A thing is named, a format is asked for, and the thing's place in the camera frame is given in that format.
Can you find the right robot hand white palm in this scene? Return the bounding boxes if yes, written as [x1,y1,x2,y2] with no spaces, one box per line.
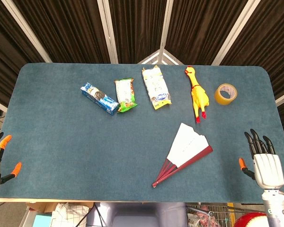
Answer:
[238,129,284,190]

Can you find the white folding fan red ribs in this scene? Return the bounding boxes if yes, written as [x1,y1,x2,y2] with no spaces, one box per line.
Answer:
[152,122,214,189]

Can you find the red white ball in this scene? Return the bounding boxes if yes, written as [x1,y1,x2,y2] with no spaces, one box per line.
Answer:
[233,212,269,227]

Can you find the brown cardboard box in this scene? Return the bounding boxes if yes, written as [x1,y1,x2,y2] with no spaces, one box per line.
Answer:
[26,202,94,213]

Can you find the cyan box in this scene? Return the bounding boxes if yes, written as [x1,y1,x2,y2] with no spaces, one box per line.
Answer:
[33,214,54,227]

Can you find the white checked cloth bag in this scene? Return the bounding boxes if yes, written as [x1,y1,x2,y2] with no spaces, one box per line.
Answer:
[51,202,89,227]

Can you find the brown packing tape roll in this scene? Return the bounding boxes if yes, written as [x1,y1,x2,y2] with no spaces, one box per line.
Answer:
[214,83,239,105]

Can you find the blue felt table mat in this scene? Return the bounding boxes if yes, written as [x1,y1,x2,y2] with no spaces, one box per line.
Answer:
[0,62,284,204]

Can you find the yellow rubber chicken toy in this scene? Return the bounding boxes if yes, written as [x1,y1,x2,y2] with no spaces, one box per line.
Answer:
[185,65,210,124]

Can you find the dark brown pleated curtain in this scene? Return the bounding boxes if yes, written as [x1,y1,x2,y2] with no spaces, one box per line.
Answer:
[221,0,284,100]
[165,0,248,65]
[13,0,111,63]
[0,0,46,101]
[108,0,168,64]

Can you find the blue cookie box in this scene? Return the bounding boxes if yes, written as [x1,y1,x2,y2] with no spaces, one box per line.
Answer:
[80,82,120,116]

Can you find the lavender robot torso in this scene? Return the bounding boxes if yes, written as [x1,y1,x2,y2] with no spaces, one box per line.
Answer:
[86,202,189,227]

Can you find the white yellow snack bag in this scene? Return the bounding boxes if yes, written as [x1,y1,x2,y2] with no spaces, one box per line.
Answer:
[142,65,172,111]

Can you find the green white snack packet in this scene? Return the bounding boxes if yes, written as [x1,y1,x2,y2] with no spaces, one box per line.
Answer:
[114,77,138,113]

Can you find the metal wire basket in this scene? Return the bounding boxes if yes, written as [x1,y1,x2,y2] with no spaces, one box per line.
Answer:
[186,203,242,227]

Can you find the black cable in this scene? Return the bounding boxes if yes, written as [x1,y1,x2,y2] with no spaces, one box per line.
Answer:
[93,203,104,227]

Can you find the white triangular frame brace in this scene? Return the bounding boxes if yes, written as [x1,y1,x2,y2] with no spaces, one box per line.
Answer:
[137,48,180,65]

